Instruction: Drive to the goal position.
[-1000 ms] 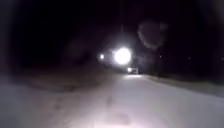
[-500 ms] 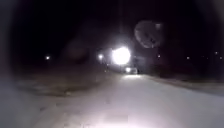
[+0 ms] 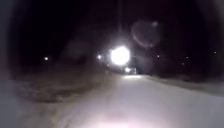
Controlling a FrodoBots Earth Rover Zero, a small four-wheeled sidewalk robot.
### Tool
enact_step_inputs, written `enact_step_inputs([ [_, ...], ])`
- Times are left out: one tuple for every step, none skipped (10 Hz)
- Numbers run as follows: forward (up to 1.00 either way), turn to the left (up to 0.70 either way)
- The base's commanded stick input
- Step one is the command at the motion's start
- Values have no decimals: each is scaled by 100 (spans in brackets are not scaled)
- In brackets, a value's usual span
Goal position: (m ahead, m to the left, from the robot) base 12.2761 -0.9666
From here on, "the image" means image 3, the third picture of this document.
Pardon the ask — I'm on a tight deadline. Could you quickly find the bright street lamp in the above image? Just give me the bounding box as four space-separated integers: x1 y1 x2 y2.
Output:
109 0 132 68

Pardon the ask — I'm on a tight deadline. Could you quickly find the pale paved path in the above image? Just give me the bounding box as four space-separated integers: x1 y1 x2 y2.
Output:
63 74 224 128

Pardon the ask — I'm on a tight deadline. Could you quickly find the dark verge strip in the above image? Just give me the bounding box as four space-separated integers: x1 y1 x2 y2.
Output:
143 73 224 98

